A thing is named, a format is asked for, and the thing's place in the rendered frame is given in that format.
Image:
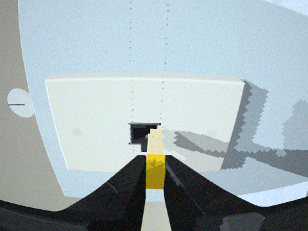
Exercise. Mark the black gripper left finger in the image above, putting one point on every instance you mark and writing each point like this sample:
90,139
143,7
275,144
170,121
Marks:
118,205

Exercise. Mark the light grey panel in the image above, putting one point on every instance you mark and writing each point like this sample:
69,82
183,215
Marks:
225,80

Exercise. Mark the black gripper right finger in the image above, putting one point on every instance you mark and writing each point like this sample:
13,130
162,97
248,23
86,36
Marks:
194,203

